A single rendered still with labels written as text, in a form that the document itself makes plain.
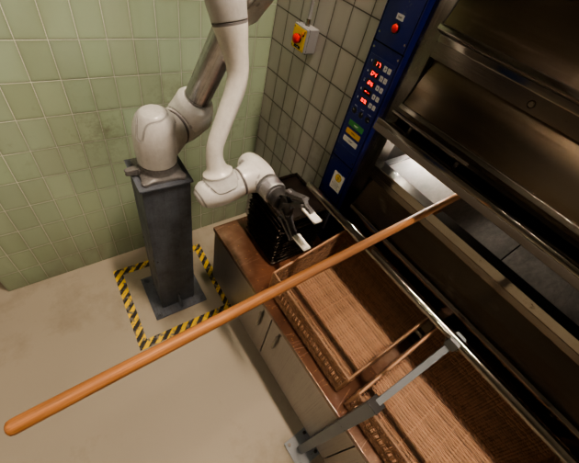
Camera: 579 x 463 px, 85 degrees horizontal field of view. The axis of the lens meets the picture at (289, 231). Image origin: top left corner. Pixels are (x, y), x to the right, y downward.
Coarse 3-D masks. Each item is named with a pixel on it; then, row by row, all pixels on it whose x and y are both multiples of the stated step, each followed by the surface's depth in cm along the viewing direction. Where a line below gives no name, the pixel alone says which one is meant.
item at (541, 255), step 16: (384, 128) 112; (400, 128) 118; (400, 144) 109; (432, 144) 117; (416, 160) 105; (448, 160) 111; (464, 176) 104; (464, 192) 96; (496, 192) 104; (480, 208) 94; (512, 208) 99; (496, 224) 91; (528, 224) 94; (544, 224) 98; (528, 240) 86; (560, 240) 94; (544, 256) 84; (576, 256) 89; (560, 272) 83; (576, 288) 81
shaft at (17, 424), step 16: (432, 208) 121; (400, 224) 111; (368, 240) 103; (336, 256) 96; (304, 272) 89; (320, 272) 92; (272, 288) 84; (288, 288) 86; (240, 304) 79; (256, 304) 81; (208, 320) 75; (224, 320) 76; (176, 336) 71; (192, 336) 72; (144, 352) 67; (160, 352) 68; (112, 368) 64; (128, 368) 65; (80, 384) 61; (96, 384) 62; (48, 400) 59; (64, 400) 59; (80, 400) 61; (16, 416) 56; (32, 416) 57; (48, 416) 58; (16, 432) 55
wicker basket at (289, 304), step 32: (320, 256) 163; (352, 256) 162; (384, 256) 148; (320, 288) 161; (352, 288) 164; (384, 288) 150; (320, 320) 149; (352, 320) 153; (384, 320) 153; (416, 320) 141; (320, 352) 139; (352, 352) 142; (384, 352) 125
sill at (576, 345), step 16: (384, 176) 137; (400, 176) 136; (400, 192) 133; (416, 192) 131; (416, 208) 129; (432, 224) 125; (448, 224) 121; (464, 240) 117; (480, 256) 114; (496, 272) 111; (512, 272) 111; (512, 288) 108; (528, 288) 108; (528, 304) 106; (544, 304) 104; (544, 320) 103; (560, 320) 101; (560, 336) 101; (576, 336) 98; (576, 352) 99
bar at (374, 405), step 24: (312, 192) 120; (336, 216) 113; (360, 240) 107; (384, 264) 102; (408, 288) 98; (432, 312) 93; (456, 336) 90; (432, 360) 92; (480, 360) 86; (504, 384) 83; (360, 408) 99; (336, 432) 119; (312, 456) 162
